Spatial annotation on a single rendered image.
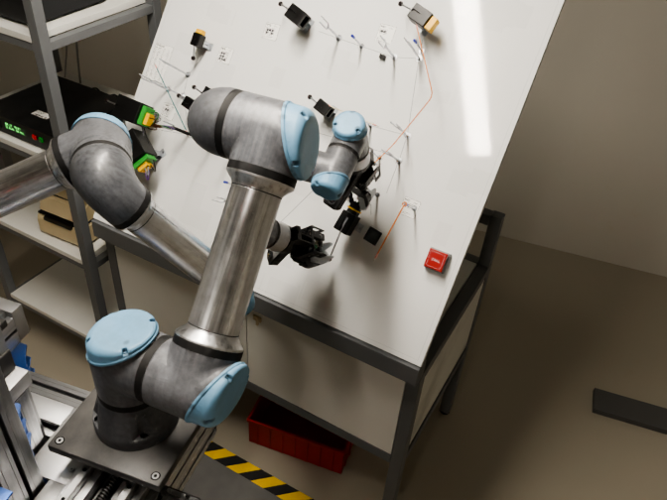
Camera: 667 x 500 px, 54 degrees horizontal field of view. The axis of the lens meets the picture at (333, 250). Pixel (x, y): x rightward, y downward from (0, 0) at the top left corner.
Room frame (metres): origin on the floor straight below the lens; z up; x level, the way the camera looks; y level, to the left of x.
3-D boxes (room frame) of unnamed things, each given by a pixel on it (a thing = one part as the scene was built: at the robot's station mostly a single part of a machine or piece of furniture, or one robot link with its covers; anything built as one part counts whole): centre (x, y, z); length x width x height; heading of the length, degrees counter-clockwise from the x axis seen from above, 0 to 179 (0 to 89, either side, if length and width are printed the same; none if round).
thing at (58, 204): (1.96, 0.93, 0.76); 0.30 x 0.21 x 0.20; 157
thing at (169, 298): (1.59, 0.50, 0.60); 0.55 x 0.02 x 0.39; 63
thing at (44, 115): (1.97, 0.97, 1.09); 0.35 x 0.33 x 0.07; 63
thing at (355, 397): (1.34, 0.01, 0.60); 0.55 x 0.03 x 0.39; 63
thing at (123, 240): (1.45, 0.26, 0.83); 1.18 x 0.05 x 0.06; 63
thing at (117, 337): (0.73, 0.33, 1.33); 0.13 x 0.12 x 0.14; 70
